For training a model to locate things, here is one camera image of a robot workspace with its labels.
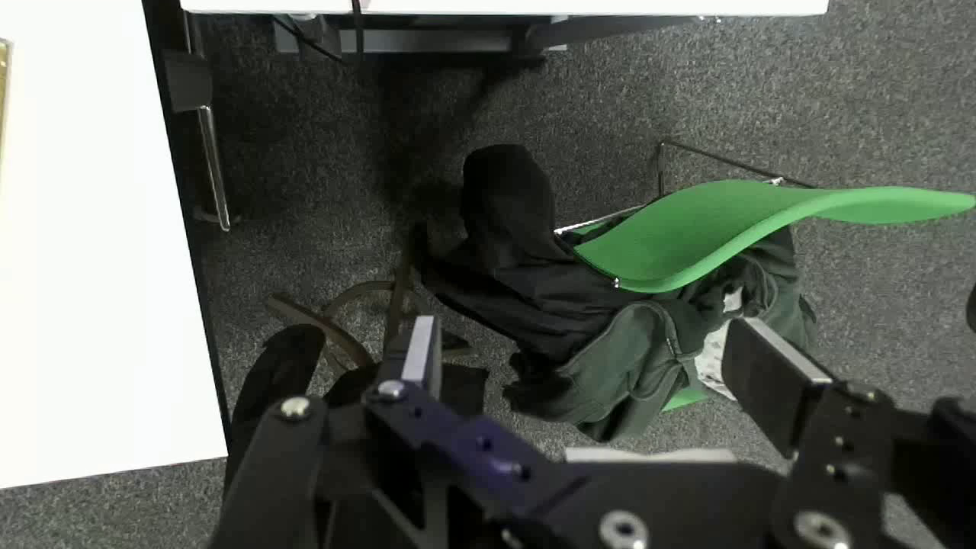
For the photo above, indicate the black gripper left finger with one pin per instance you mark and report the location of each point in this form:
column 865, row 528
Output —
column 415, row 366

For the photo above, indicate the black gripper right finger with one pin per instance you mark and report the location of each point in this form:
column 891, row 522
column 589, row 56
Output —
column 774, row 378

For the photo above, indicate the black jacket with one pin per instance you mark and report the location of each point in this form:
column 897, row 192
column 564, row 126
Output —
column 510, row 270

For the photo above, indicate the dark green jacket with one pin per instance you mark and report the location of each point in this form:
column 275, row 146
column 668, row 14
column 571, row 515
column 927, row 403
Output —
column 626, row 373

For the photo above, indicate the green plastic chair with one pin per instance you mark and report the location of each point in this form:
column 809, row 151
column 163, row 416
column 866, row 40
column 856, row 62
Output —
column 692, row 232

